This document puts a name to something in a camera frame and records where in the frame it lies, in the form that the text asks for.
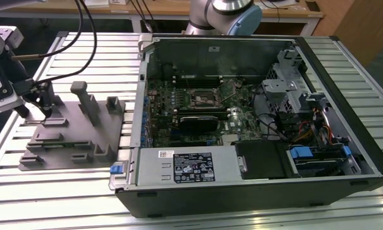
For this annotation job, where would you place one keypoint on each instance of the thin metal locking lever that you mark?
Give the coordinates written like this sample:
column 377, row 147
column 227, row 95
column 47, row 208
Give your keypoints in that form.
column 188, row 85
column 229, row 98

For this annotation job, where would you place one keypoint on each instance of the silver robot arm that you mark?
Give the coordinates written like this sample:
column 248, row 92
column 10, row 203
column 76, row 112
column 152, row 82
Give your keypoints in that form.
column 224, row 4

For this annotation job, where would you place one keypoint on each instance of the CPU socket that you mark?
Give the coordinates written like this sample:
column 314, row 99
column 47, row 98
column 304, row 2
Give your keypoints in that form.
column 208, row 98

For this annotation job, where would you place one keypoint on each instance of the grey parts rack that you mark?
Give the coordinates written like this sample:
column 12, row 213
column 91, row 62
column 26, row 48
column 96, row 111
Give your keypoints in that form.
column 83, row 134

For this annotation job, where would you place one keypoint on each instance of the green RAM stick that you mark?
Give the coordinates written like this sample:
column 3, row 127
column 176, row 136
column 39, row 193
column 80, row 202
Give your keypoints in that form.
column 204, row 112
column 60, row 145

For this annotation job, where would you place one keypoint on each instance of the wooden desk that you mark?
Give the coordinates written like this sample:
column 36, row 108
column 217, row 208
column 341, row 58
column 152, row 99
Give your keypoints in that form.
column 51, row 10

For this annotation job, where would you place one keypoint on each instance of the blue case latch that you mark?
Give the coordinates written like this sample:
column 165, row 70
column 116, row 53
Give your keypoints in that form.
column 116, row 168

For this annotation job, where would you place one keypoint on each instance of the grey case latch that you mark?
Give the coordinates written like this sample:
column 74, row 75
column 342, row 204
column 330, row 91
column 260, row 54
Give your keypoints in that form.
column 144, row 42

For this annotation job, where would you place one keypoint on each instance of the green motherboard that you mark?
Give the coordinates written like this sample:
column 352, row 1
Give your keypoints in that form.
column 165, row 112

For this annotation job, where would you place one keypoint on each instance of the small white box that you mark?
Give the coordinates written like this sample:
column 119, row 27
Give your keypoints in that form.
column 96, row 2
column 119, row 2

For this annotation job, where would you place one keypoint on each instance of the grey power supply unit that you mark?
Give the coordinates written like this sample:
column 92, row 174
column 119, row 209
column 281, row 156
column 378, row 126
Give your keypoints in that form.
column 153, row 167

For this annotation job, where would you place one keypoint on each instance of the small graphics card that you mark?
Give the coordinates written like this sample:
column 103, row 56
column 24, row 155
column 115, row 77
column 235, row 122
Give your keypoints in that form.
column 197, row 125

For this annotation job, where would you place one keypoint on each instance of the black RAM slot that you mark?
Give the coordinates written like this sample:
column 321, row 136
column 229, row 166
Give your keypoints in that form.
column 204, row 77
column 204, row 85
column 204, row 80

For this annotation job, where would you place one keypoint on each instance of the silver chipset heatsink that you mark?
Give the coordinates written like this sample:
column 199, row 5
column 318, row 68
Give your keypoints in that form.
column 229, row 139

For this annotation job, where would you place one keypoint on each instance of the black open PC case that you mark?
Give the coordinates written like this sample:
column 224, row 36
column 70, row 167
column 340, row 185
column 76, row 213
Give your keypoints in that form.
column 211, row 203

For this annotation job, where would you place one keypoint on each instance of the black plastic drive cover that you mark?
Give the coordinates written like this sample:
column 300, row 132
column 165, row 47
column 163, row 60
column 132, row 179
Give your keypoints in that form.
column 261, row 160

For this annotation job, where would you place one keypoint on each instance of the metal drive cage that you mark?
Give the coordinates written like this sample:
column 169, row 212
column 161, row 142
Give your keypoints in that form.
column 280, row 87

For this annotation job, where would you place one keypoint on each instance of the blue disk carrier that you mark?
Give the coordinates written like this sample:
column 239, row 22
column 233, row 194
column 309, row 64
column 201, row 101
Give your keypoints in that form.
column 300, row 153

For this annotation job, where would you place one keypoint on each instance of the small black desk object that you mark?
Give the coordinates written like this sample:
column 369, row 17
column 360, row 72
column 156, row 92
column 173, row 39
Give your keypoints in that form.
column 313, row 6

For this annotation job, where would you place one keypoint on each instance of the wooden cabinet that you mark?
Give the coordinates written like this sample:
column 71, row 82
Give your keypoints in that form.
column 364, row 28

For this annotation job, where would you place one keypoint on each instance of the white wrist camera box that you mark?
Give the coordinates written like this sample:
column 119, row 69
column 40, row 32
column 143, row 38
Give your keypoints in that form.
column 10, row 36
column 3, row 100

